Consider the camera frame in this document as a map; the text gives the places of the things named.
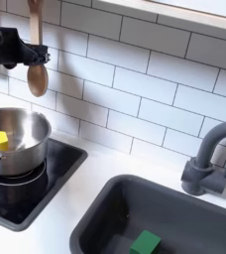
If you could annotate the wooden spoon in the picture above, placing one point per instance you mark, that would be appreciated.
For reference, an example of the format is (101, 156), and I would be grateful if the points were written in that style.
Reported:
(37, 81)

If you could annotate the steel pot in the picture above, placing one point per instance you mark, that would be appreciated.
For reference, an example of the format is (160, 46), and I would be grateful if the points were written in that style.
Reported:
(32, 152)

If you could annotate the green cube block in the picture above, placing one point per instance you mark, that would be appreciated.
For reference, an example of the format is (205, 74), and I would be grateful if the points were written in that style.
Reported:
(144, 244)

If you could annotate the black stove top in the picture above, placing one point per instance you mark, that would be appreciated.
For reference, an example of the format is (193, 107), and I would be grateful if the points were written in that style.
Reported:
(62, 165)

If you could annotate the white wooden shelf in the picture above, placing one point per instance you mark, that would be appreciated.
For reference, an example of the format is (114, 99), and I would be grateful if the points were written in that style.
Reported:
(184, 15)

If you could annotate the dark grey sink basin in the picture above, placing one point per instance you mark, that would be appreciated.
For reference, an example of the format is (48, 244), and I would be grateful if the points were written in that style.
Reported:
(95, 211)

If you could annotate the dark grey tap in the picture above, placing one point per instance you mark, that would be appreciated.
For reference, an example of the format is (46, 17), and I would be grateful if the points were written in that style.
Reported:
(204, 175)

